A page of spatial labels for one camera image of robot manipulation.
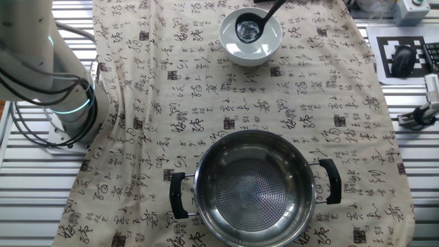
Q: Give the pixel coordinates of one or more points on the black ladle with red trim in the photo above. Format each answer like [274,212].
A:
[248,29]

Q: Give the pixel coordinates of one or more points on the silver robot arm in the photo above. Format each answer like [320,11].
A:
[31,51]

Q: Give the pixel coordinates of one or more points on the white bowl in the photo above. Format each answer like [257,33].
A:
[271,41]

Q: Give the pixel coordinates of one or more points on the calligraphy print tablecloth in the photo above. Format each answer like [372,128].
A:
[205,109]

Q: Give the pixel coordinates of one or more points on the black white checkerboard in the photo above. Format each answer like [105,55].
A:
[384,55]

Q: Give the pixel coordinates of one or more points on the clear plastic container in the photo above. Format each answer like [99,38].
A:
[370,8]

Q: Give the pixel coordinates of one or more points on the black computer mouse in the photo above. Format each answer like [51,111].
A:
[403,61]

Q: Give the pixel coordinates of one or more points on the grey box with green button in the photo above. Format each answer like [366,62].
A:
[409,13]

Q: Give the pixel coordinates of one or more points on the black keyboard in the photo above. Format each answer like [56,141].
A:
[433,55]

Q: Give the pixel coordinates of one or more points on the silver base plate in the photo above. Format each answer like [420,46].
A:
[58,142]

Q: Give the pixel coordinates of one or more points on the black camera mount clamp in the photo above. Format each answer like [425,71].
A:
[422,116]

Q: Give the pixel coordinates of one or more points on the grey depth camera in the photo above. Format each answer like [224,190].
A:
[433,89]

